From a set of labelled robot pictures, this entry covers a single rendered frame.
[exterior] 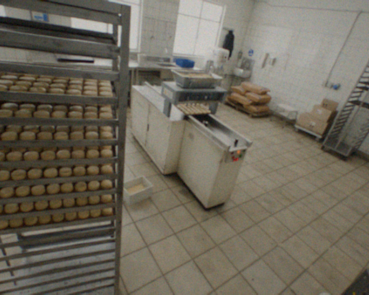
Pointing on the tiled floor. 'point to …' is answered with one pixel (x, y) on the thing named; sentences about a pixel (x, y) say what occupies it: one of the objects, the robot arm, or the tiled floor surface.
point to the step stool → (287, 113)
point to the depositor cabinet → (157, 130)
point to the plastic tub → (136, 190)
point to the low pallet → (246, 109)
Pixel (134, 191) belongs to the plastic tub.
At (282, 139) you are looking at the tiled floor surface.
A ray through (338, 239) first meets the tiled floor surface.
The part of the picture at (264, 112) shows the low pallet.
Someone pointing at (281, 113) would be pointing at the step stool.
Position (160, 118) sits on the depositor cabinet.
